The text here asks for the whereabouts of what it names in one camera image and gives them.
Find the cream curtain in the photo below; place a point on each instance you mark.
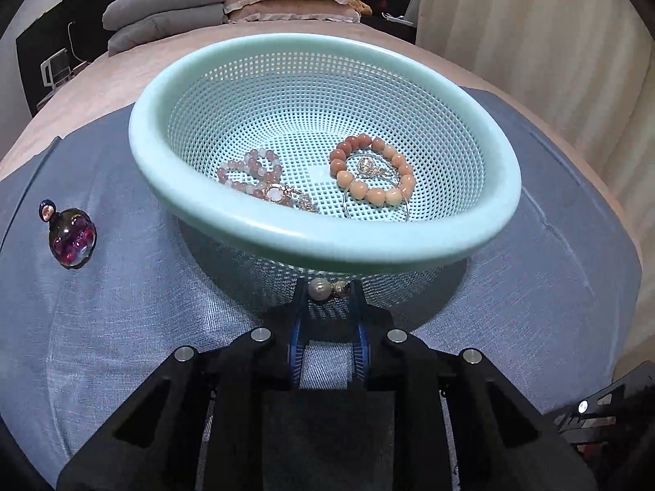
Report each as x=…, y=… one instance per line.
x=537, y=36

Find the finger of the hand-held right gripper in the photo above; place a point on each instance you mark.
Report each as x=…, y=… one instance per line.
x=596, y=405

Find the mint green plastic basket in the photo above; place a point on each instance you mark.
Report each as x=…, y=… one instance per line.
x=204, y=87

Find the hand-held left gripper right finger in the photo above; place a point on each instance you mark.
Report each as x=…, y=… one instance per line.
x=361, y=353

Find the blue blanket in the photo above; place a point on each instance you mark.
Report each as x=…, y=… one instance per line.
x=128, y=317

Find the purple glass perfume bottle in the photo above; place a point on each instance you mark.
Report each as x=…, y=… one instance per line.
x=71, y=235

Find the thin silver bangle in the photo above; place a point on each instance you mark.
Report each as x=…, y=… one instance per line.
x=378, y=218

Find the brown teddy bear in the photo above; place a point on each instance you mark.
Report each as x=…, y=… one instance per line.
x=361, y=2

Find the white power strip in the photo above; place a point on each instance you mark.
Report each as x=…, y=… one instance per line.
x=396, y=17

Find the white bedside appliance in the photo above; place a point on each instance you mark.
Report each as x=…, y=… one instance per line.
x=55, y=69

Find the pearl earring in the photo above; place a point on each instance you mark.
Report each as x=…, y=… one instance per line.
x=319, y=288

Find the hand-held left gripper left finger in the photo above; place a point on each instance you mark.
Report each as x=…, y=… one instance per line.
x=296, y=350

